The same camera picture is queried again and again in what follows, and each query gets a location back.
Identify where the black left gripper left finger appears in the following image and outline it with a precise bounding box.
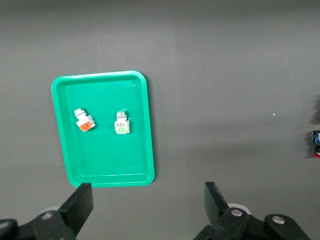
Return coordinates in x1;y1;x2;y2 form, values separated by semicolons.
33;183;94;240

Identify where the white button switch green block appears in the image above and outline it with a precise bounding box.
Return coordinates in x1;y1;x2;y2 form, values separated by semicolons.
114;110;131;135

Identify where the green plastic tray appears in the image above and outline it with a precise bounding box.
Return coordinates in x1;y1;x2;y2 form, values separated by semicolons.
51;70;156;188

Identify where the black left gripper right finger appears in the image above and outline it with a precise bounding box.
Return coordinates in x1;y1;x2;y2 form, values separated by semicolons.
194;181;251;240

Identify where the dark grey table cover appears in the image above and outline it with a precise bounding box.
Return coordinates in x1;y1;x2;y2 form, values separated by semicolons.
0;0;320;240

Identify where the white button switch orange block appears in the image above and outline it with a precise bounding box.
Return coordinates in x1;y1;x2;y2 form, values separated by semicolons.
73;107;96;133

